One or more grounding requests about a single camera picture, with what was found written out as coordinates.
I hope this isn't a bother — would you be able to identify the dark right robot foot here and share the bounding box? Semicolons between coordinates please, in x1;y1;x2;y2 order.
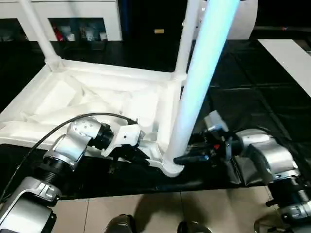
177;221;212;233

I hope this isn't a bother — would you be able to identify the flat white board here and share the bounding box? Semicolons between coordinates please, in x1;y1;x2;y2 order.
258;39;311;99

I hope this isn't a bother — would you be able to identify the dark left robot foot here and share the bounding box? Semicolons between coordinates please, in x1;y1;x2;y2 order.
104;215;137;233

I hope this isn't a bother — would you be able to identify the black cabinet with gold label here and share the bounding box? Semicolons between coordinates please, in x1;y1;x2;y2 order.
121;0;196;49

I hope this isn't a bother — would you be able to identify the white cabinet with glass doors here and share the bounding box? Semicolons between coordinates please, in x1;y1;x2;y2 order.
0;0;122;42

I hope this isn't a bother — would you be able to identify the black work mat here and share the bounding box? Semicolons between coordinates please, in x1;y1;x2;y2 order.
0;39;311;200

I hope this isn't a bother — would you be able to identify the dark robot foot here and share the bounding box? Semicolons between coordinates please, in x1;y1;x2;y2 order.
177;221;212;233
104;215;137;233

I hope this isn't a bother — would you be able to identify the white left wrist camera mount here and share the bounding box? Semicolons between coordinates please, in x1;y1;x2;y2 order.
101;124;142;158

